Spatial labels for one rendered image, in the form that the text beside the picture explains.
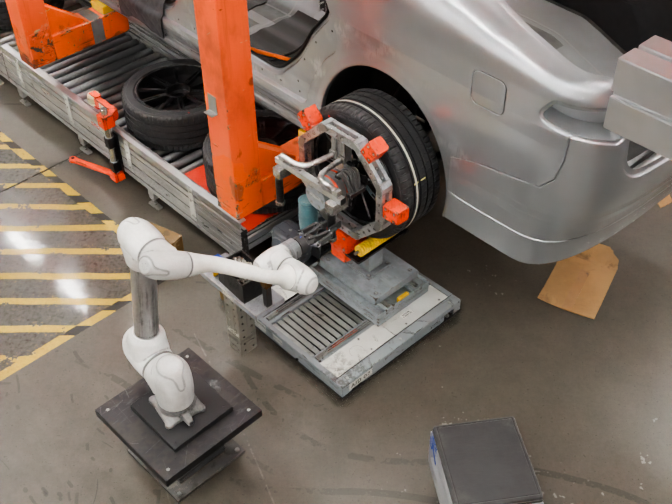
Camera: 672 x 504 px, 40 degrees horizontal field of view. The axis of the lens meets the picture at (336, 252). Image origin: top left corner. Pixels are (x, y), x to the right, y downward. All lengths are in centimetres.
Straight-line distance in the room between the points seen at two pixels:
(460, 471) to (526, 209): 106
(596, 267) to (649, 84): 398
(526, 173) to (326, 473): 154
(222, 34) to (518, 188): 136
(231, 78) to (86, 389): 162
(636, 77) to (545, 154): 242
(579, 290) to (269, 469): 190
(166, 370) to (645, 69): 285
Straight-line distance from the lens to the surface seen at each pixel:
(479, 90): 366
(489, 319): 474
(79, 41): 597
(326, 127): 403
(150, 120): 532
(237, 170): 430
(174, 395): 378
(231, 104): 410
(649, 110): 119
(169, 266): 337
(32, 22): 577
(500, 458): 378
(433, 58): 377
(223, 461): 416
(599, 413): 445
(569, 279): 502
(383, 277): 458
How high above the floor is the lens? 339
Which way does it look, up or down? 42 degrees down
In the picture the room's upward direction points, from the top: 1 degrees counter-clockwise
